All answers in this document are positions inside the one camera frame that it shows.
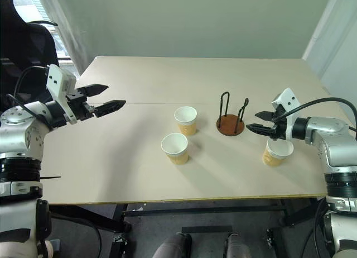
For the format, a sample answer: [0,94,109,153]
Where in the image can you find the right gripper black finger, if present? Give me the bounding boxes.
[254,110,277,122]
[246,123,276,139]

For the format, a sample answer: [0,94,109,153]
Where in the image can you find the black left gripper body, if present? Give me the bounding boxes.
[65,88,97,122]

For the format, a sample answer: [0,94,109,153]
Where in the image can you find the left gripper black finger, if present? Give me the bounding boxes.
[93,99,127,118]
[83,84,109,98]

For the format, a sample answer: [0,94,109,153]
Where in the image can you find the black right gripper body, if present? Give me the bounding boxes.
[268,105,288,142]

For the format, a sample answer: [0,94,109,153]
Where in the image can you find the orange ribbed paper cup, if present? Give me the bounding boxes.
[173,106,198,136]
[262,139,295,168]

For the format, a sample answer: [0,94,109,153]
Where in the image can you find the beige paper cup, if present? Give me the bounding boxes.
[161,132,189,166]

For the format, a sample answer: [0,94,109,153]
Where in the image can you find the window with blinds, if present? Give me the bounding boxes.
[13,0,74,66]

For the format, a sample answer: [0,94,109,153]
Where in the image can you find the white sheer curtain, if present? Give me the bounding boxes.
[35,0,90,76]

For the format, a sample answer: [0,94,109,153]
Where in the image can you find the black office chair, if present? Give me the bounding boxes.
[0,0,60,113]

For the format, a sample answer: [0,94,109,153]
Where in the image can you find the pale blue curtain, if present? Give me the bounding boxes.
[302,0,357,102]

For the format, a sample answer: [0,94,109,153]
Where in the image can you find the grey rounded shape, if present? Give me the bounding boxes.
[152,232,193,258]
[225,232,252,258]

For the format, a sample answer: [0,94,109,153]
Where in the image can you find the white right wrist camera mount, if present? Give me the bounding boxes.
[271,88,302,143]

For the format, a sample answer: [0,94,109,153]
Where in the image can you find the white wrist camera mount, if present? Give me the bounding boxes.
[271,88,302,143]
[46,64,78,125]

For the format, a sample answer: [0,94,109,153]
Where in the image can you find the black wire cup holder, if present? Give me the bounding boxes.
[216,92,249,136]

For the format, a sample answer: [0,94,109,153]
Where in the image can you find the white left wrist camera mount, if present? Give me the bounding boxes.
[46,64,78,125]

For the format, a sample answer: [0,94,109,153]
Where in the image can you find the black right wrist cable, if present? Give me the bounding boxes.
[272,97,357,136]

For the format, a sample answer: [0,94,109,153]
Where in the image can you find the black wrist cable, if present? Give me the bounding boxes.
[6,65,51,122]
[272,97,357,136]

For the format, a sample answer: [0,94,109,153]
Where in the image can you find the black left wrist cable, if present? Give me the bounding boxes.
[6,65,51,122]

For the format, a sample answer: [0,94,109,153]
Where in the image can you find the black metal table frame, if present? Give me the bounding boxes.
[49,198,321,233]

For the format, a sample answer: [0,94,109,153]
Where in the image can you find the black hanging cable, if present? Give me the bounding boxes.
[312,198,330,258]

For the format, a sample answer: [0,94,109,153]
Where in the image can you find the black caster bracket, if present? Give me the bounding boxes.
[109,232,129,258]
[266,227,280,254]

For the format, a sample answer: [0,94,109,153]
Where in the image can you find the black left elbow cable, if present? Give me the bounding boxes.
[80,223,102,258]

